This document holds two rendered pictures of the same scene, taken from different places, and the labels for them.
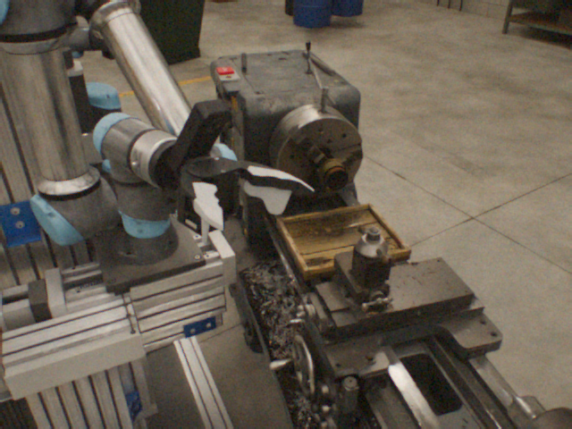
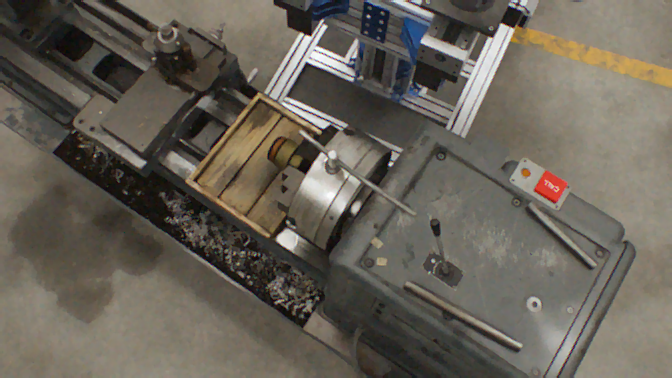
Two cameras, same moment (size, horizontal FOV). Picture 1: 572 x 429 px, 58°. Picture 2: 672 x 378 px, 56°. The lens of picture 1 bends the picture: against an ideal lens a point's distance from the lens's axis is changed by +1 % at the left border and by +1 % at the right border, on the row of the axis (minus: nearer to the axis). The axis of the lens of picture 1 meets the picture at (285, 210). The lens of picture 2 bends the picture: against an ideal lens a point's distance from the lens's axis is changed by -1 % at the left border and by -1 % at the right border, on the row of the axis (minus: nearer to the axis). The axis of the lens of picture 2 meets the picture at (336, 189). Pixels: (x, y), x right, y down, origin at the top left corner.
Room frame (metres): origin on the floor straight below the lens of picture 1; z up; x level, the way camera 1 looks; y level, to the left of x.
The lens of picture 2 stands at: (2.07, -0.52, 2.65)
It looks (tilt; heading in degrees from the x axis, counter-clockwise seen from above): 70 degrees down; 136
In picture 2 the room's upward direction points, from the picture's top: 5 degrees clockwise
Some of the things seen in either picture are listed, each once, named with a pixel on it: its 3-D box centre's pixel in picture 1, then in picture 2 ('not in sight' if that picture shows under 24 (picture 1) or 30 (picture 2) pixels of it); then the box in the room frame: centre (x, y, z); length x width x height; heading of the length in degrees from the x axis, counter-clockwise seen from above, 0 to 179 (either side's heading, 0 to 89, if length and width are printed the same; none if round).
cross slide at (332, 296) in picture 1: (387, 296); (167, 87); (1.04, -0.28, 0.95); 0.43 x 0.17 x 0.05; 107
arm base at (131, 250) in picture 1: (143, 228); not in sight; (0.98, 0.33, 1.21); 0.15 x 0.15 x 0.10
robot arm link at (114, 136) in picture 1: (131, 146); not in sight; (0.71, 0.23, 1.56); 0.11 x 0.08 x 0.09; 46
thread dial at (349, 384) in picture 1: (349, 393); not in sight; (0.81, -0.15, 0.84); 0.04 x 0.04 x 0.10; 17
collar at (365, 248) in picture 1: (372, 243); (168, 37); (1.03, -0.22, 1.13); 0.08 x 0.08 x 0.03
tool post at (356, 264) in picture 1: (371, 262); (173, 53); (1.03, -0.22, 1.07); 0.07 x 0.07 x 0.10; 17
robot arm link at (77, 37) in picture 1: (74, 39); not in sight; (1.69, 0.68, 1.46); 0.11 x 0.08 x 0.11; 94
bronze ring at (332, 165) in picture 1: (332, 173); (289, 156); (1.49, -0.16, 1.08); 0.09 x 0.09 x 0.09; 18
